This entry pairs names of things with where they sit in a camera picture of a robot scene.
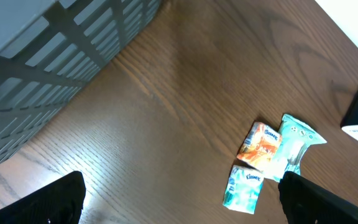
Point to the teal plastic-wrapped packet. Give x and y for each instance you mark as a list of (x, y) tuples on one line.
[(297, 137)]

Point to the teal tissue packet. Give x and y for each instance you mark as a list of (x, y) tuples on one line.
[(243, 189)]

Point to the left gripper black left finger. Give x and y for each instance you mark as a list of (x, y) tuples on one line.
[(59, 202)]

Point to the orange tissue packet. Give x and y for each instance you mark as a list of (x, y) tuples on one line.
[(259, 146)]

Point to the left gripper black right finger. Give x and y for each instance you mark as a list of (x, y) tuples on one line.
[(304, 202)]

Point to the dark grey plastic basket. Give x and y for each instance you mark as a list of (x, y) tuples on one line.
[(58, 54)]

